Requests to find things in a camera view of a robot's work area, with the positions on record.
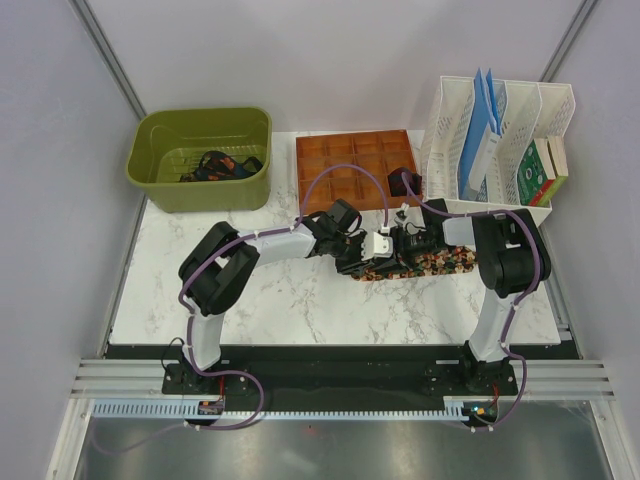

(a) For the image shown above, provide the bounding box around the white booklet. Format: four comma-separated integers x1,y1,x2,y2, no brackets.
467,125,501,191

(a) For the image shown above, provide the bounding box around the colourful floral patterned tie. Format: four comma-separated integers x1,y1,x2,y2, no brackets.
351,246,477,282

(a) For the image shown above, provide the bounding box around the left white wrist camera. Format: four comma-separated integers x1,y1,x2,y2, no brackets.
361,232,394,260

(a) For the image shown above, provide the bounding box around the green book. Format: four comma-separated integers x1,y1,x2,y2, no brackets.
517,137,569,208

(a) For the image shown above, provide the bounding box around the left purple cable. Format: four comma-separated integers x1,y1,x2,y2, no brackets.
92,163,392,455

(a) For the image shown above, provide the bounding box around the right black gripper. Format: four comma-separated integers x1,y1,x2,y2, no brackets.
372,226,444,276

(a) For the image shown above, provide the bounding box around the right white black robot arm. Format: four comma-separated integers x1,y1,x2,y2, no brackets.
393,200,551,394

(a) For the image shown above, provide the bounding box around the beige paperback book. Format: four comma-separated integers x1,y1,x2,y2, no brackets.
547,136,569,178

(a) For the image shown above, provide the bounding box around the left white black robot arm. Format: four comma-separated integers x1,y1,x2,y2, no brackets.
178,199,398,393

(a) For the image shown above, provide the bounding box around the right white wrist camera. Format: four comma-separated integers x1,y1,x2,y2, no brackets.
394,203,409,228

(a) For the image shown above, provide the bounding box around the rolled dark red tie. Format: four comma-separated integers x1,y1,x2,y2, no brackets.
387,167,422,197

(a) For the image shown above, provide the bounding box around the olive green plastic bin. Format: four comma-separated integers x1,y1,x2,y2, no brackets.
126,107,272,213

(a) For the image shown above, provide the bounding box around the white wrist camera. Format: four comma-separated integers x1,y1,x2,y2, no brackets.
394,203,409,228
361,232,394,260

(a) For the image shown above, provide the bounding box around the dark blue orange tie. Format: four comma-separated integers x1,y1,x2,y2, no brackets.
178,150,264,183

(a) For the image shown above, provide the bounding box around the blue folder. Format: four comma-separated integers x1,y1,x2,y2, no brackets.
458,68,508,201

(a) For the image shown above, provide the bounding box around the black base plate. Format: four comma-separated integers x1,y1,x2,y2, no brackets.
160,342,521,414

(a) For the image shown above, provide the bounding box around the white plastic file organizer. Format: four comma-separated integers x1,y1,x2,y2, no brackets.
417,76,576,214

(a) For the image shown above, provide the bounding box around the aluminium frame rail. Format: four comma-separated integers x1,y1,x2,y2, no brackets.
45,359,615,479

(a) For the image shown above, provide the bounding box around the white slotted cable duct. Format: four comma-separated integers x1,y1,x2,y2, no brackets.
91,398,497,421

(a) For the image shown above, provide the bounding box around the orange compartment tray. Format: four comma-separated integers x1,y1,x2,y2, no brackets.
296,130,418,214

